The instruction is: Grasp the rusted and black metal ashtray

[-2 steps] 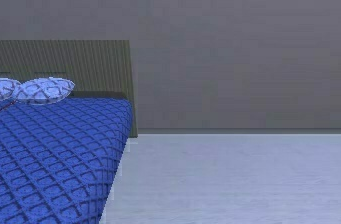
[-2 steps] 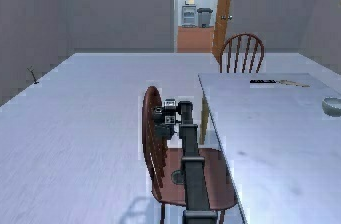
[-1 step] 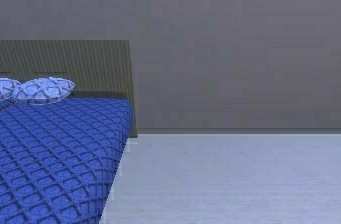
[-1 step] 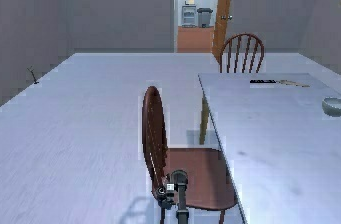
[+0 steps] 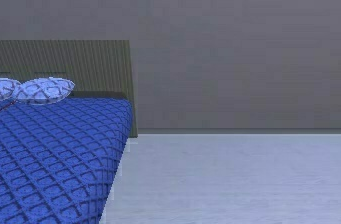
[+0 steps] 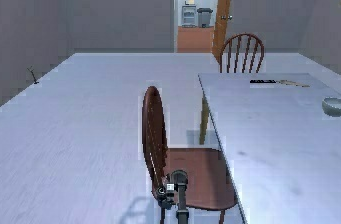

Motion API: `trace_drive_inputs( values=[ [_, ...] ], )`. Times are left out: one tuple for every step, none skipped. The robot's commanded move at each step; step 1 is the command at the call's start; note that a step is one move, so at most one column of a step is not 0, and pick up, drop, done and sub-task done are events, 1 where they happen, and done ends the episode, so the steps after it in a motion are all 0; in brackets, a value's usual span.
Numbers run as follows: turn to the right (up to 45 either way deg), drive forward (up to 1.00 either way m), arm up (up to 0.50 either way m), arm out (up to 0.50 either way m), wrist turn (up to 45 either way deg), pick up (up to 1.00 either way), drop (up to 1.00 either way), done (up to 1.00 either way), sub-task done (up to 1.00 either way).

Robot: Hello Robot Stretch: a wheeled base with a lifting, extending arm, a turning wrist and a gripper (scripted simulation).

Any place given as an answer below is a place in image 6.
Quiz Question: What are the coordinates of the white shelf unit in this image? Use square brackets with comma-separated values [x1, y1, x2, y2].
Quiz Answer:
[181, 4, 198, 28]

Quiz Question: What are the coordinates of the grey green bowl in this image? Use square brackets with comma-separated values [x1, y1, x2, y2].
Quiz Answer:
[321, 96, 341, 118]

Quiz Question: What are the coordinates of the white table with wooden legs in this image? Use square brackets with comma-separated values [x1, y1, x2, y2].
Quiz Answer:
[197, 72, 341, 224]

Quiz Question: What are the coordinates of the orange wooden room door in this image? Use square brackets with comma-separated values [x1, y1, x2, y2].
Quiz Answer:
[210, 0, 233, 63]

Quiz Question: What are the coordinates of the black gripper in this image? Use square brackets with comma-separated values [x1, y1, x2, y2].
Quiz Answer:
[156, 186, 176, 210]

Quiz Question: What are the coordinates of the brown wooden spindle chair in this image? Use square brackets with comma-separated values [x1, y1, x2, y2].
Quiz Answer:
[140, 85, 239, 224]
[219, 32, 266, 74]

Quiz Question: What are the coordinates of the grey bin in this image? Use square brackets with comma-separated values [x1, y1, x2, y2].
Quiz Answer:
[196, 7, 214, 29]

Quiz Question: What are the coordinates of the black remote control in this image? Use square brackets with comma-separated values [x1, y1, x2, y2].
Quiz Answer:
[249, 79, 277, 85]

